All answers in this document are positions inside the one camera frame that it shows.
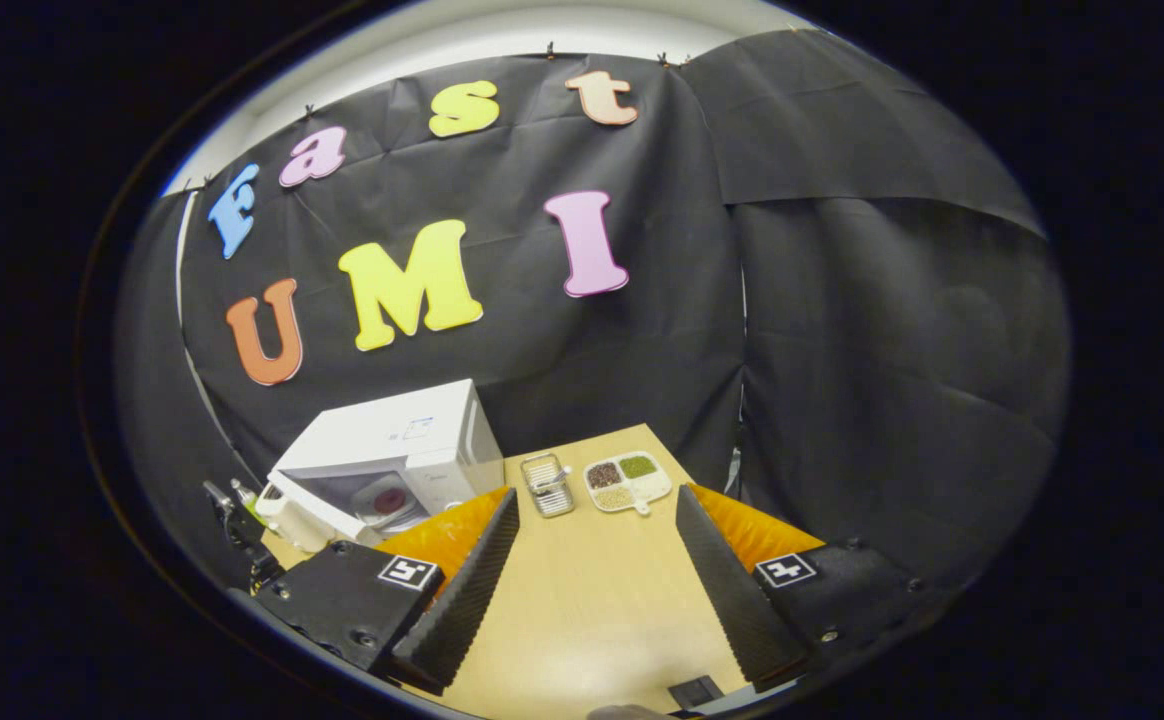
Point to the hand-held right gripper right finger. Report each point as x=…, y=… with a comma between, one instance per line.
x=732, y=600

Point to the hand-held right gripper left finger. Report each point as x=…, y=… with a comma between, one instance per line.
x=467, y=600

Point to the white square food plate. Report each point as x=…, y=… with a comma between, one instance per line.
x=362, y=507

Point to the pink meat slice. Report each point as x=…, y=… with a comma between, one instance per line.
x=390, y=500

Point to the white microwave oven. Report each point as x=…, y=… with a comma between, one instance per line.
x=382, y=435

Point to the green drink bottle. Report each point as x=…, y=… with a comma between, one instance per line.
x=245, y=497

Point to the white divided grain dish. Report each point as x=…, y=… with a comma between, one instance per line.
x=632, y=480

